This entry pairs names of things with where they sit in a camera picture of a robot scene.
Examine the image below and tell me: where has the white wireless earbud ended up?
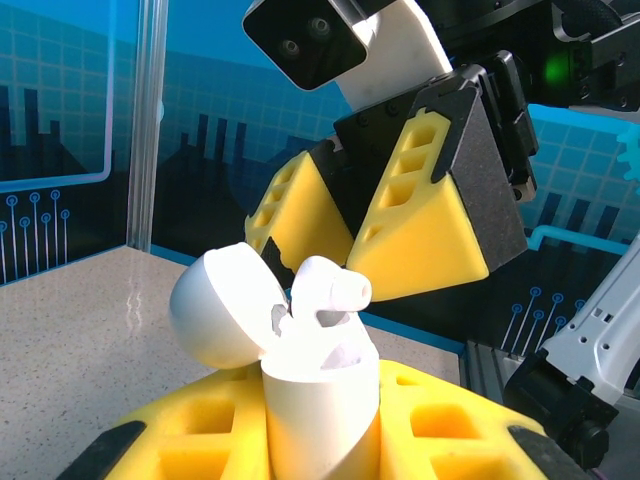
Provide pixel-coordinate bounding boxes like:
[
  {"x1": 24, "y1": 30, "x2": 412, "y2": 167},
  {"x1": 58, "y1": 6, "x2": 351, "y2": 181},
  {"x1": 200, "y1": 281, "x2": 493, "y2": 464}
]
[{"x1": 289, "y1": 255, "x2": 374, "y2": 331}]

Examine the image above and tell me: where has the blue table border trim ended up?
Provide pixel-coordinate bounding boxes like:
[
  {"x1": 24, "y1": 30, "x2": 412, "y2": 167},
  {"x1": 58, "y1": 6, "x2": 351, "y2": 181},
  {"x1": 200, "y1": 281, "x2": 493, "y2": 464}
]
[{"x1": 362, "y1": 312, "x2": 469, "y2": 362}]

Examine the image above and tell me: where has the white earbud charging case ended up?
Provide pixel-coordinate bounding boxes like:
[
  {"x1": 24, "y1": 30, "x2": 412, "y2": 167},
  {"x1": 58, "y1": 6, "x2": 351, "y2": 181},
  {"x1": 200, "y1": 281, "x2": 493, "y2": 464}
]
[{"x1": 168, "y1": 242, "x2": 382, "y2": 480}]

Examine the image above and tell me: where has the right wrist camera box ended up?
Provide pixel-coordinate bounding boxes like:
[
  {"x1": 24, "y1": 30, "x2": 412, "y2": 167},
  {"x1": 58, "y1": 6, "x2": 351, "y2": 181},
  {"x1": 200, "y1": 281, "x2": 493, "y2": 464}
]
[{"x1": 242, "y1": 0, "x2": 454, "y2": 112}]

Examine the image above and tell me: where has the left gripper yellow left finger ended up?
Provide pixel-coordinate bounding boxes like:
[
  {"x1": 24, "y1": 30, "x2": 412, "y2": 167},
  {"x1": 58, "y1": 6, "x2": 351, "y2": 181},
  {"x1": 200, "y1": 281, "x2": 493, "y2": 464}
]
[{"x1": 57, "y1": 364, "x2": 275, "y2": 480}]

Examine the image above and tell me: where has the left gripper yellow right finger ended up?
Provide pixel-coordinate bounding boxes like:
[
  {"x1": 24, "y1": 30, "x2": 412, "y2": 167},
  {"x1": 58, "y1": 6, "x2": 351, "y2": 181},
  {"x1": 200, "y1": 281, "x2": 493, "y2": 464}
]
[{"x1": 372, "y1": 357, "x2": 592, "y2": 480}]

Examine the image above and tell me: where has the aluminium extrusion mounting rail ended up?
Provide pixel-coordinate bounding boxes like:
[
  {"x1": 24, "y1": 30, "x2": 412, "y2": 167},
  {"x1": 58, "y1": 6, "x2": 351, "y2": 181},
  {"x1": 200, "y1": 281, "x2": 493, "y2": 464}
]
[{"x1": 458, "y1": 338, "x2": 509, "y2": 399}]

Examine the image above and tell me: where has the aluminium frame post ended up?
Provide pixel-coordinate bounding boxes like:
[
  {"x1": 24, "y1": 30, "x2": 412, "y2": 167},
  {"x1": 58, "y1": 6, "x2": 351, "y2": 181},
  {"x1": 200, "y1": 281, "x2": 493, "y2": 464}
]
[{"x1": 126, "y1": 0, "x2": 170, "y2": 254}]

